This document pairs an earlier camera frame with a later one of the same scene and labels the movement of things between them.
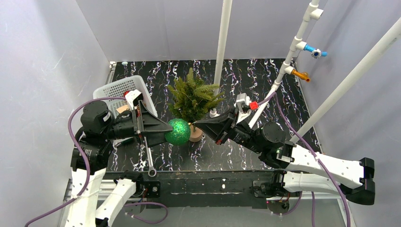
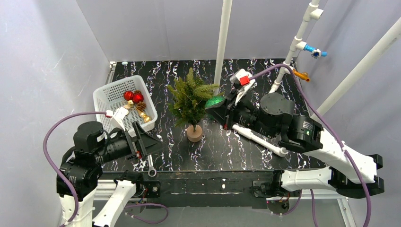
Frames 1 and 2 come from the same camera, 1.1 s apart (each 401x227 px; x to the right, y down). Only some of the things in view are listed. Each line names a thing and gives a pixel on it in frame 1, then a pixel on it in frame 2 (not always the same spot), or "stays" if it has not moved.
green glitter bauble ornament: x=180 y=133 → x=214 y=100
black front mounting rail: x=204 y=189 stays
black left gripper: x=137 y=125 → x=137 y=141
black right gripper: x=231 y=126 → x=229 y=110
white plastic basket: x=117 y=89 stays
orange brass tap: x=303 y=75 stays
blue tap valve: x=316 y=53 stays
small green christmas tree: x=192 y=100 stays
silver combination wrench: x=150 y=160 stays
